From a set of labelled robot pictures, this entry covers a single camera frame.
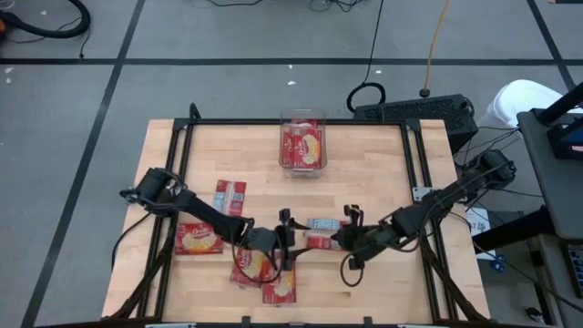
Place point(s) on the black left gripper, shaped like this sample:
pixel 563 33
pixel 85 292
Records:
pixel 264 239

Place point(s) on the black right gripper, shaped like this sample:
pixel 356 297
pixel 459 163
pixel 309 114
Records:
pixel 371 237

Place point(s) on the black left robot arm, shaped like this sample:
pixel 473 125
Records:
pixel 205 214

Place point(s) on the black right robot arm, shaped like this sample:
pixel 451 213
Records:
pixel 437 205

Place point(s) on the silver mounting plate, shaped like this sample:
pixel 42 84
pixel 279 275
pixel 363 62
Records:
pixel 420 193

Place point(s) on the silver aluminium bar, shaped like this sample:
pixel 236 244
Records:
pixel 170 325
pixel 414 326

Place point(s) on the clear plastic basket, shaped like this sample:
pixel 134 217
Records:
pixel 303 114

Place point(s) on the white paper sheet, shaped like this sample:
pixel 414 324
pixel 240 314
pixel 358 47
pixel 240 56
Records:
pixel 478 228

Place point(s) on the blue tag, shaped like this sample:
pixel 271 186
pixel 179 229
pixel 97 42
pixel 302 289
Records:
pixel 499 263

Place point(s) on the black desk beam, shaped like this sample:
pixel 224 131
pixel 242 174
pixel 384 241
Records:
pixel 510 230

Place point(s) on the black computer mouse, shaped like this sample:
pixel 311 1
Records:
pixel 533 313

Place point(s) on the grey side desk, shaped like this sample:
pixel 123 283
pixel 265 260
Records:
pixel 555 191

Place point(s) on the white trash bin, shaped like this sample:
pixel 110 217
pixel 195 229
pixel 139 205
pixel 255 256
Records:
pixel 524 100

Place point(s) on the black keyboard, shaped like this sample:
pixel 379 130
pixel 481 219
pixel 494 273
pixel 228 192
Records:
pixel 577 273

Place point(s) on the black desk device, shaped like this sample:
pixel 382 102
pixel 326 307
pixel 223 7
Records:
pixel 558 136

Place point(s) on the black pole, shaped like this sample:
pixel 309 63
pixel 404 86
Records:
pixel 565 102

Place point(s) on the black rail bracket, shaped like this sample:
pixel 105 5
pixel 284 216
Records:
pixel 368 322
pixel 246 322

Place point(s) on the black aluminium table frame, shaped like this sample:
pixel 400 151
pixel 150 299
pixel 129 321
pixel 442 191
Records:
pixel 296 122

